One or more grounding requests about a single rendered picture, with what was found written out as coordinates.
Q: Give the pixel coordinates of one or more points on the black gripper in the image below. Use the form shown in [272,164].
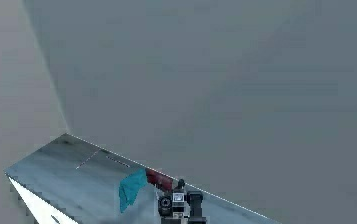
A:
[165,202]

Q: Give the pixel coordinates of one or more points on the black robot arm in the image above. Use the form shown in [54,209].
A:
[194,203]

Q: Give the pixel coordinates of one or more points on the red plastic video game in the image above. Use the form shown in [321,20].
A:
[159,179]

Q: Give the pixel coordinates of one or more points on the teal cloth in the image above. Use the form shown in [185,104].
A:
[131,188]

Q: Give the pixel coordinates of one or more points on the grey metal counter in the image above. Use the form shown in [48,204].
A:
[86,186]

